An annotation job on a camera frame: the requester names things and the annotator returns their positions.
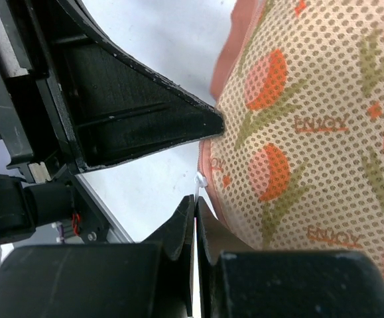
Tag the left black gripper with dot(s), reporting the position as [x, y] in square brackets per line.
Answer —
[36, 87]

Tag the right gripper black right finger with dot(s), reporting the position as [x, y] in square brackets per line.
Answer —
[238, 281]

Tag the carrot print laundry bag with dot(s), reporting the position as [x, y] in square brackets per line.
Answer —
[301, 162]

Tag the white zipper pull tie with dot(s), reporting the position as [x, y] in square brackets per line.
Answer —
[200, 183]

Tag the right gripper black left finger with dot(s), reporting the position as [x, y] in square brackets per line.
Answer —
[152, 278]

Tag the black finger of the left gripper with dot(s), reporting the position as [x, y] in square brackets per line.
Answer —
[114, 108]

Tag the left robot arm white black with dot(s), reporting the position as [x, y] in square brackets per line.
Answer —
[26, 205]

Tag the aluminium mounting rail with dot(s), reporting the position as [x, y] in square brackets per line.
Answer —
[116, 233]

